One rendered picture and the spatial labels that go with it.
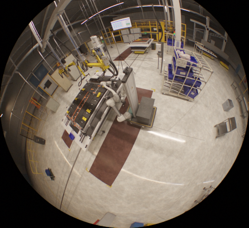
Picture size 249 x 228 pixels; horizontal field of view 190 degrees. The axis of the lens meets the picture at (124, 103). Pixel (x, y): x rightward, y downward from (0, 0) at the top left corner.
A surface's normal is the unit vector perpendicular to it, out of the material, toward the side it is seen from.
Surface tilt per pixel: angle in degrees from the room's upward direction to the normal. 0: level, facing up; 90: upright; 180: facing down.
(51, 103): 90
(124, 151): 0
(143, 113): 0
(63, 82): 90
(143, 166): 0
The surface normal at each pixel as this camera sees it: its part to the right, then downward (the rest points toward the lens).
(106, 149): -0.23, -0.50
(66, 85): 0.88, 0.27
